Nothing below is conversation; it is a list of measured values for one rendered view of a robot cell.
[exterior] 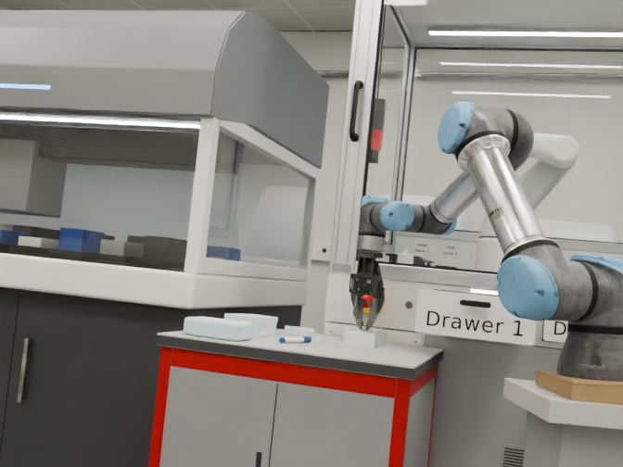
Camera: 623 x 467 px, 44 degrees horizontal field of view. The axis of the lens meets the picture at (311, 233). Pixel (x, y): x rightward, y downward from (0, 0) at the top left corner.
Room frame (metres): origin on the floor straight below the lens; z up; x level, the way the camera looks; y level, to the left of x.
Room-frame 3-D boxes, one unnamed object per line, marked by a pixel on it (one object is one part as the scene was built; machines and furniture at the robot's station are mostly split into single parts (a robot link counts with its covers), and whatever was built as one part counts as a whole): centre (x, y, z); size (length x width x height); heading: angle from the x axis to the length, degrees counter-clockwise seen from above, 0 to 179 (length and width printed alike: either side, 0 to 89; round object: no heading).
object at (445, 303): (1.90, -0.42, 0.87); 0.29 x 0.02 x 0.11; 74
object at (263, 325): (2.05, 0.14, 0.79); 0.13 x 0.09 x 0.05; 150
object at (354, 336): (2.09, -0.17, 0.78); 0.12 x 0.08 x 0.04; 160
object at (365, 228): (2.09, -0.17, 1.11); 0.09 x 0.08 x 0.11; 23
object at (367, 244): (2.09, -0.17, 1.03); 0.08 x 0.08 x 0.05
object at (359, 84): (2.31, -0.10, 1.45); 0.05 x 0.03 x 0.19; 164
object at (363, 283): (2.08, -0.16, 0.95); 0.09 x 0.08 x 0.12; 160
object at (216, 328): (1.88, 0.20, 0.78); 0.15 x 0.10 x 0.04; 71
